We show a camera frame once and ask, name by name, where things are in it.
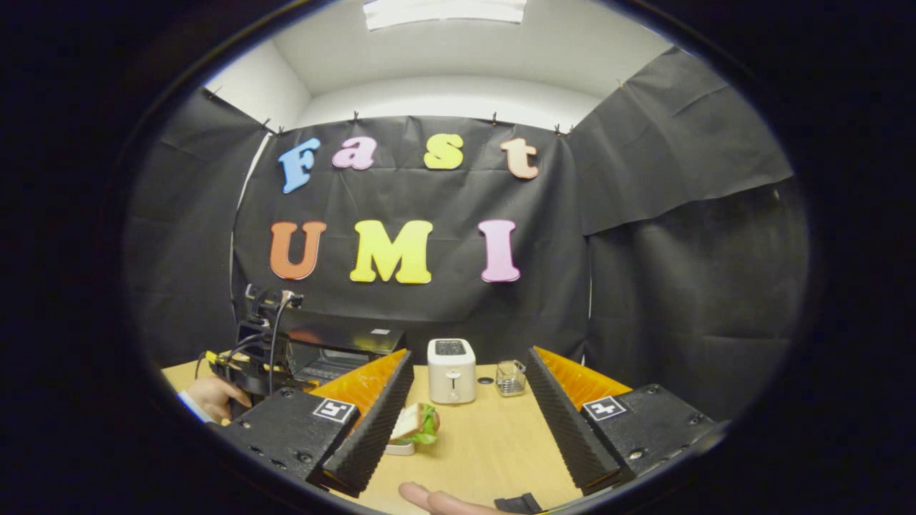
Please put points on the black electric oven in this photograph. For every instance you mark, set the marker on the black electric oven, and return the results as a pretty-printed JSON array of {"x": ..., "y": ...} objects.
[{"x": 358, "y": 340}]

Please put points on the white toaster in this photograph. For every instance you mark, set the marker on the white toaster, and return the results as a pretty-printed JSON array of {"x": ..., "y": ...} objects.
[{"x": 451, "y": 375}]

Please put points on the sandwich with green lettuce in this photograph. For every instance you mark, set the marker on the sandwich with green lettuce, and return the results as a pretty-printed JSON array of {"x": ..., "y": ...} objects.
[{"x": 411, "y": 422}]

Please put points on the metal mesh utensil holder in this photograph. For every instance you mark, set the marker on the metal mesh utensil holder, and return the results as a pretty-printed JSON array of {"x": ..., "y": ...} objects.
[{"x": 511, "y": 379}]

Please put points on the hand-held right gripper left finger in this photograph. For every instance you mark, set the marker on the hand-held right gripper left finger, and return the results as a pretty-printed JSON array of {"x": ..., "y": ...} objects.
[{"x": 372, "y": 429}]

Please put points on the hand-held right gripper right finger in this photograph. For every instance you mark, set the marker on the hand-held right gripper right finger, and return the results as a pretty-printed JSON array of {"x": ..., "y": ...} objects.
[{"x": 565, "y": 429}]

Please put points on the ceiling light panel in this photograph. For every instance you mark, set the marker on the ceiling light panel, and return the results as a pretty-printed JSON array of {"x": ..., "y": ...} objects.
[{"x": 444, "y": 13}]

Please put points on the black backdrop cloth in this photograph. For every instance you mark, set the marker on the black backdrop cloth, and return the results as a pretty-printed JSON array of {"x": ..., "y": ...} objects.
[{"x": 429, "y": 193}]

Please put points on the white rectangular tray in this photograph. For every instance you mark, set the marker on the white rectangular tray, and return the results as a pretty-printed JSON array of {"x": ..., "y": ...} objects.
[{"x": 401, "y": 449}]

